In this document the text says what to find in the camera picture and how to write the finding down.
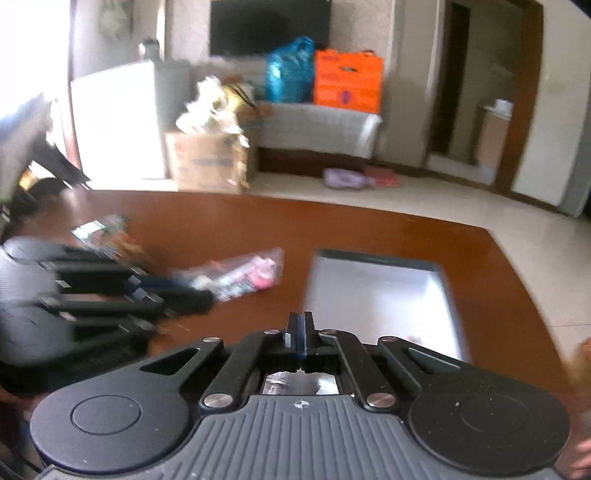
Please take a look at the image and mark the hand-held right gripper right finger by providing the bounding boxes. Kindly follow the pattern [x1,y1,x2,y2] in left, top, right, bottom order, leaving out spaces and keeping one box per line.
[302,311,462,411]

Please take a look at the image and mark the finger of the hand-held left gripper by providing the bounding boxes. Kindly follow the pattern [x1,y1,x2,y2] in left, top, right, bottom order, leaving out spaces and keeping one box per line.
[39,247,185,298]
[41,286,215,334]

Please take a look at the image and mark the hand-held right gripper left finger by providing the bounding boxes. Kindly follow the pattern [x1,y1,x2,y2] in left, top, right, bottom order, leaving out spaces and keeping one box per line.
[139,311,305,411]

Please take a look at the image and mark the green cracker bag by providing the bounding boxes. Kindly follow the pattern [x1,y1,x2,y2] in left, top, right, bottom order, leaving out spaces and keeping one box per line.
[71,215,148,268]

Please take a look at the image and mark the shiny silver snack packet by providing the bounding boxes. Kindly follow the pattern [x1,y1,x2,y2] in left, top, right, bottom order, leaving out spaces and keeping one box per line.
[262,371,340,397]

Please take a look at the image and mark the clear bag of pink candies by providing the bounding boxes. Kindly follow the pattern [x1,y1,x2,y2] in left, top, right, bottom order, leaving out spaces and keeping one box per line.
[171,247,284,303]

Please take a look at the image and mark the blue shallow box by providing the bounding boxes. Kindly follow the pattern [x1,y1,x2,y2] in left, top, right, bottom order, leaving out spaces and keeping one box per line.
[302,248,469,365]

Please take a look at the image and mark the black office chair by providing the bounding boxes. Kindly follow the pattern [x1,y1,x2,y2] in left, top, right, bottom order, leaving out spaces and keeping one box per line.
[0,92,93,217]

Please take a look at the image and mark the large cardboard box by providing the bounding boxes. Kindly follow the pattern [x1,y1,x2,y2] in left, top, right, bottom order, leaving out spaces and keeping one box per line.
[165,129,257,195]

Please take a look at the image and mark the purple bottle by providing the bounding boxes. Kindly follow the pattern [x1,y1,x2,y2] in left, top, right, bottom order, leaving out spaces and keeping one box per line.
[323,167,368,190]

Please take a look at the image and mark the white small fridge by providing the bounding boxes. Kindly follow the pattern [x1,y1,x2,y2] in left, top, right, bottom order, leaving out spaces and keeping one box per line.
[69,60,192,181]

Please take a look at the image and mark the dark wooden TV cabinet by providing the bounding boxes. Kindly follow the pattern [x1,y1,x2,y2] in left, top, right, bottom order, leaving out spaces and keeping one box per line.
[256,148,370,178]

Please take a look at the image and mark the pink slippers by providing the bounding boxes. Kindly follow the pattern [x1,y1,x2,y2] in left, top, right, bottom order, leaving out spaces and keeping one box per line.
[365,166,402,188]

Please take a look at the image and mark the white plastic bag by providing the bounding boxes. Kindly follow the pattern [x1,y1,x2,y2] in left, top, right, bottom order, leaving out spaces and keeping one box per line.
[175,76,241,134]

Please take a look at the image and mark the small cardboard box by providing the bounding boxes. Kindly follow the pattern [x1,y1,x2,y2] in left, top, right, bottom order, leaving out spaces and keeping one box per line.
[233,99,273,129]

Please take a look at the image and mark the tape roll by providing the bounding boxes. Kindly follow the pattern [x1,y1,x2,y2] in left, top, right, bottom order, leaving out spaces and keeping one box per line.
[221,84,256,114]

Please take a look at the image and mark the blue plastic bag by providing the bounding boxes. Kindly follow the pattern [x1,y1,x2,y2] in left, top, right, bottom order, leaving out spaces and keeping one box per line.
[265,37,317,104]

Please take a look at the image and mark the orange paper bag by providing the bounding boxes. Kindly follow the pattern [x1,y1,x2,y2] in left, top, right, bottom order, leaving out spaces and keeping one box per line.
[314,48,384,115]

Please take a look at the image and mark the pale curtain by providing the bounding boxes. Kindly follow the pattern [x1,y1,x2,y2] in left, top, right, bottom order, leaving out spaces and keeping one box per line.
[99,0,127,38]

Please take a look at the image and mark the kitchen counter cabinet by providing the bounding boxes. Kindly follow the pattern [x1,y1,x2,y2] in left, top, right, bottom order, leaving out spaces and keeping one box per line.
[475,106,513,171]

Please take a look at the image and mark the black flat television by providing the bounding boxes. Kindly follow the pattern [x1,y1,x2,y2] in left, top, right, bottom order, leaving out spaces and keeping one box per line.
[210,0,332,58]

